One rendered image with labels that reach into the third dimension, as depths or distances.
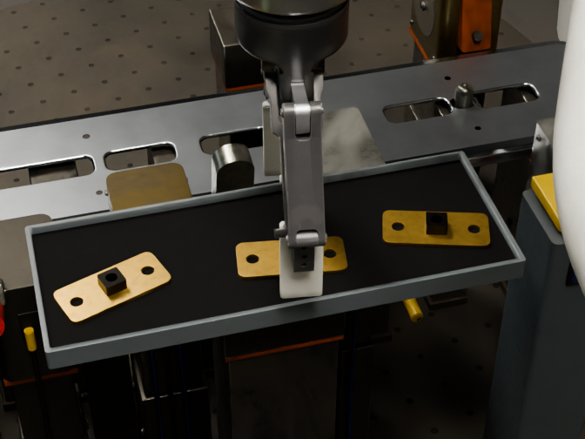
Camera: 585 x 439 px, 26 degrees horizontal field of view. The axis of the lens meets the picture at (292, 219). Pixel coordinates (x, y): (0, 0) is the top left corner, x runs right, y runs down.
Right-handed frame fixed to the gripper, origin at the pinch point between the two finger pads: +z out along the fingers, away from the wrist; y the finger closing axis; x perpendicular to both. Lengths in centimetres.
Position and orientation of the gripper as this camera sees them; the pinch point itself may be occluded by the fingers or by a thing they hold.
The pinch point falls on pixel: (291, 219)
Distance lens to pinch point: 95.3
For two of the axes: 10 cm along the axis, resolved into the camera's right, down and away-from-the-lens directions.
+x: -9.9, 0.7, -0.8
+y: -1.0, -6.7, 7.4
